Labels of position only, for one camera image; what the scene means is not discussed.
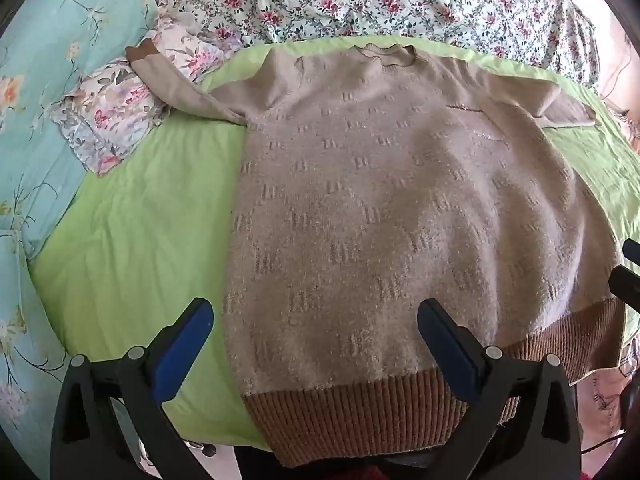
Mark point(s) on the person's pink patterned clothing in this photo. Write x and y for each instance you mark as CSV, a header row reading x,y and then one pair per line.
x,y
602,400

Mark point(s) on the pastel floral pillow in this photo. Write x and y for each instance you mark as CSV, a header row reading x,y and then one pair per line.
x,y
115,105

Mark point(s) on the dark red cloth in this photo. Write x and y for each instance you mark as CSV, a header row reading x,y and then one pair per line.
x,y
361,473

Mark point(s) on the teal floral quilt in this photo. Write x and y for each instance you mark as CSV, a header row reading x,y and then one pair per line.
x,y
45,110

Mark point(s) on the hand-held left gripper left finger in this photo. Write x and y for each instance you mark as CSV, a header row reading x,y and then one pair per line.
x,y
186,345

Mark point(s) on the beige knit sweater brown trim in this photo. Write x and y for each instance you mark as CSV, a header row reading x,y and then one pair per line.
x,y
380,200

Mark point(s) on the light green bed sheet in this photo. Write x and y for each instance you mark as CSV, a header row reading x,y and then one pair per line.
x,y
140,240

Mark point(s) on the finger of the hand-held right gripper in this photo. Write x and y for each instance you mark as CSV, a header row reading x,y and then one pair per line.
x,y
627,284
633,250

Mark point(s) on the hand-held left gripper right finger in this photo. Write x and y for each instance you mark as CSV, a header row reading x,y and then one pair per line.
x,y
450,355

